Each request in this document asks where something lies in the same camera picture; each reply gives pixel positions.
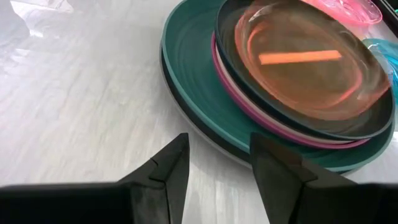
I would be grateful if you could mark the orange translucent plastic plate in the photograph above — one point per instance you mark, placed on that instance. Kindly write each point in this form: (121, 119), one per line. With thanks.
(311, 84)

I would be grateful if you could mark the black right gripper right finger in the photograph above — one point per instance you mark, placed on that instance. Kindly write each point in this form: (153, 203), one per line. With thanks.
(289, 193)

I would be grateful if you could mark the large teal plastic plate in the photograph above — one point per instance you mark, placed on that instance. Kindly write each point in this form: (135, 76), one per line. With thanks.
(192, 71)

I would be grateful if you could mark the blue translucent plastic plate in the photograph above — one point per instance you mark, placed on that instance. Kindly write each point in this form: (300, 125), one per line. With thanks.
(387, 59)

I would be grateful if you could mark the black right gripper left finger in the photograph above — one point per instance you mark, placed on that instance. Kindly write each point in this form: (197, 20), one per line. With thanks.
(161, 186)

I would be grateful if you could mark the pink translucent plastic plate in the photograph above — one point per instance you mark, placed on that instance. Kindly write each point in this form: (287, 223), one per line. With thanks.
(351, 11)

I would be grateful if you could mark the dark navy plastic plate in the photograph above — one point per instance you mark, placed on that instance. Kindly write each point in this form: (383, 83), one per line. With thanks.
(230, 34)

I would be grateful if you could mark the magenta plastic plate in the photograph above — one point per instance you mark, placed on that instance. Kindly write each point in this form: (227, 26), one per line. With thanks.
(245, 113)

